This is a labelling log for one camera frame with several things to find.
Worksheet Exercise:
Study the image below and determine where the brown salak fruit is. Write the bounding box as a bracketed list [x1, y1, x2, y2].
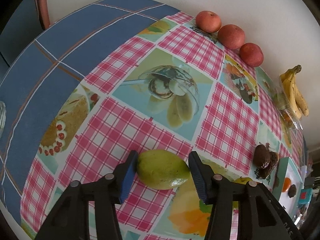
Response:
[253, 144, 271, 169]
[259, 151, 279, 179]

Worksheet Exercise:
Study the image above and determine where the large green guava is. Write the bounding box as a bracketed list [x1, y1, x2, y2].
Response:
[137, 150, 190, 190]

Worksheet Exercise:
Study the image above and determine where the small green guava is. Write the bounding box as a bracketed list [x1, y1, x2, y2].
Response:
[234, 177, 252, 185]

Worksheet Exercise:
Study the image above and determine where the brown salak in tray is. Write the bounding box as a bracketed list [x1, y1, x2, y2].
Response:
[288, 184, 297, 198]

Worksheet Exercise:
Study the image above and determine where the large orange tangerine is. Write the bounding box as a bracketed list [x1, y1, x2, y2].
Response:
[281, 177, 291, 192]

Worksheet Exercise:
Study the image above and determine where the white tray teal rim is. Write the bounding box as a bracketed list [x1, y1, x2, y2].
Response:
[272, 157, 303, 218]

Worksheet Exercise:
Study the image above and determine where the clear plastic fruit container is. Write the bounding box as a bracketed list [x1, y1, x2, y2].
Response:
[272, 84, 303, 130]

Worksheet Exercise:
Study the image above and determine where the upper yellow banana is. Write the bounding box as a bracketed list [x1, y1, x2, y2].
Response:
[292, 64, 310, 117]

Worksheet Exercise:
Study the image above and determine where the yellow banana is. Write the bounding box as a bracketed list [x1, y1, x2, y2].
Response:
[280, 70, 302, 120]
[292, 64, 310, 117]

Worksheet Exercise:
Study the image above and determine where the clear drinking glass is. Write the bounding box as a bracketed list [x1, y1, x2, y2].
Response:
[0, 101, 7, 137]

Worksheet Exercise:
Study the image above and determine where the lower yellow banana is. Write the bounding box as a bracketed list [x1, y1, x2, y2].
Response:
[280, 70, 302, 120]

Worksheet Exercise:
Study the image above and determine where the pink checkered fruit tablecloth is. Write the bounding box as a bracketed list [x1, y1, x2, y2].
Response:
[21, 12, 303, 239]

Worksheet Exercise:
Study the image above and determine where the red apple near bananas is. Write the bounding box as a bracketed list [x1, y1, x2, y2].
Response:
[239, 43, 264, 67]

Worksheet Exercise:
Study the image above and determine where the blue plaid tablecloth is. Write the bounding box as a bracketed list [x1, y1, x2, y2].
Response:
[1, 0, 177, 230]

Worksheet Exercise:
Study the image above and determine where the red apple middle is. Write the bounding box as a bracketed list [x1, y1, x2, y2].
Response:
[217, 24, 245, 49]

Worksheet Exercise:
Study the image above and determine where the red apple far left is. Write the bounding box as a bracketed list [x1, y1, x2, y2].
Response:
[195, 11, 222, 33]

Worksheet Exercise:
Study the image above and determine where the teal toy camera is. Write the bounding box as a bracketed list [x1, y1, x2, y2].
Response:
[298, 188, 312, 205]

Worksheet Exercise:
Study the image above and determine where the pink chair frame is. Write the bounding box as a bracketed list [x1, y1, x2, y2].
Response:
[35, 0, 50, 30]

